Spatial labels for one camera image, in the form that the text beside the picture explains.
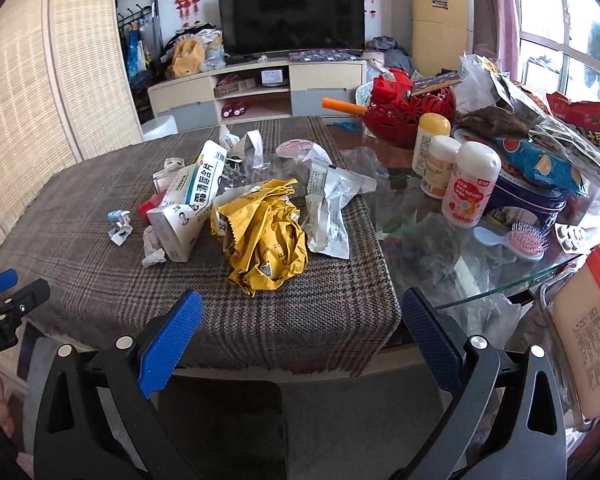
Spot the blue white torn wrapper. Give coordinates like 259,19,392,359
107,209,133,247

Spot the white green medicine box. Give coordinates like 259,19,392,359
147,140,227,262

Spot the yellow foil bag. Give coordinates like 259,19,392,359
210,178,309,297

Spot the torn white medicine box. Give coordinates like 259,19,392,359
219,125,264,168

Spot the round pink jelly lid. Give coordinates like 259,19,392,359
275,139,323,162

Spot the white paper wrapper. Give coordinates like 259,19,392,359
302,159,377,260

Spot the beige pack with red band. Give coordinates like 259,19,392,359
553,244,600,419

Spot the beige woven screen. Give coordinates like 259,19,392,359
0,0,142,246

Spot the pink blue hairbrush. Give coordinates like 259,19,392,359
472,222,547,262

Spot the white stool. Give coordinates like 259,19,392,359
142,115,178,142

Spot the clear plastic bag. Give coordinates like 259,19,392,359
341,148,463,287

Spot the blue cookie tin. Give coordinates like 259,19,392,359
452,127,569,233

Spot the grey plaid table cloth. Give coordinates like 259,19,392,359
0,116,402,378

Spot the blue snack bag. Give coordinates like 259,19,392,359
495,138,588,196

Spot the pink label white bottle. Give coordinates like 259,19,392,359
441,141,502,229

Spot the white cap orange bottle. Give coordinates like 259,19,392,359
420,136,460,200

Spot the red snack bag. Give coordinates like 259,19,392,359
546,92,600,150

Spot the yellow cap white bottle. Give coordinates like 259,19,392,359
412,113,451,177

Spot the cream grey TV cabinet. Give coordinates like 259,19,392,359
148,58,367,131

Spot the red plastic basket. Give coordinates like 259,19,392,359
361,70,456,148

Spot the dark gift box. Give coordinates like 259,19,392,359
411,70,462,96

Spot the black television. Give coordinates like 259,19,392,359
219,0,365,56

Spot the cardboard box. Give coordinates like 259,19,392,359
412,0,474,76

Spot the orange handled knife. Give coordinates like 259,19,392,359
322,98,367,117

